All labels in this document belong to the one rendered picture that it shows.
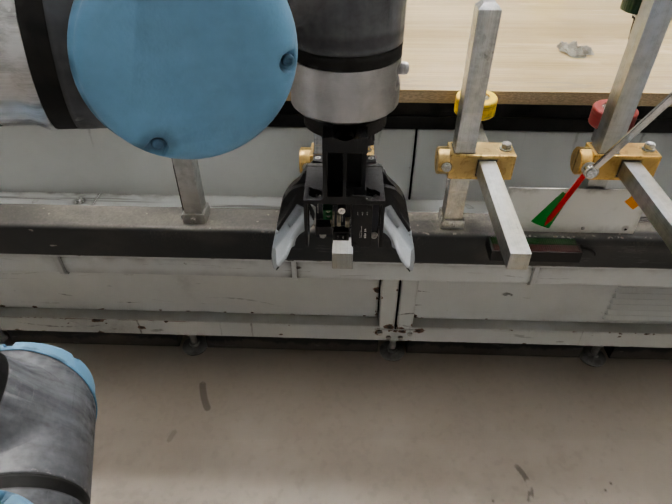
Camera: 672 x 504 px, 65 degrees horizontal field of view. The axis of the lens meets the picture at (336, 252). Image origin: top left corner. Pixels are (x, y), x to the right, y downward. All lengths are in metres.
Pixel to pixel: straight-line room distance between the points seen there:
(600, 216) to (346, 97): 0.78
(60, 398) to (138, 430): 0.99
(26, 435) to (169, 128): 0.46
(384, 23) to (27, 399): 0.50
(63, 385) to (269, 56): 0.53
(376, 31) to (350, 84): 0.04
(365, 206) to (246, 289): 1.11
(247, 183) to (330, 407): 0.71
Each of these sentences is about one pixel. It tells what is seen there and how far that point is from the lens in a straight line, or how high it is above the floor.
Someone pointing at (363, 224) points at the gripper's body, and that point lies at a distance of 0.47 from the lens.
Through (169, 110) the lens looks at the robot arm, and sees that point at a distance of 0.23.
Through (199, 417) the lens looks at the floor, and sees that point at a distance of 1.63.
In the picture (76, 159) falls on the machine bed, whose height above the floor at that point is 0.71.
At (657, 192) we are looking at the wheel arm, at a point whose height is 0.86.
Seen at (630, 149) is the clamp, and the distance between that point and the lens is 1.08.
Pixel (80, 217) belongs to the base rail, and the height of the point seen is 0.70.
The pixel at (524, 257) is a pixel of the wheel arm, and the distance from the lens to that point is 0.78.
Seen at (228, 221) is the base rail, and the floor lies 0.70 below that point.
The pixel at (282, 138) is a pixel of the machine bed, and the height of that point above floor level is 0.77.
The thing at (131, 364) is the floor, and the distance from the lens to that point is 1.81.
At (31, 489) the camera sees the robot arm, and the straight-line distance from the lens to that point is 0.61.
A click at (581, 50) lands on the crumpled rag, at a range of 1.39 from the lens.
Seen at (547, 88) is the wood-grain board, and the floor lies 0.90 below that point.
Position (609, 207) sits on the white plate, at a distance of 1.11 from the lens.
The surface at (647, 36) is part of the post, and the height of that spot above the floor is 1.07.
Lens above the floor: 1.33
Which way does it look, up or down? 40 degrees down
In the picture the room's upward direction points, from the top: straight up
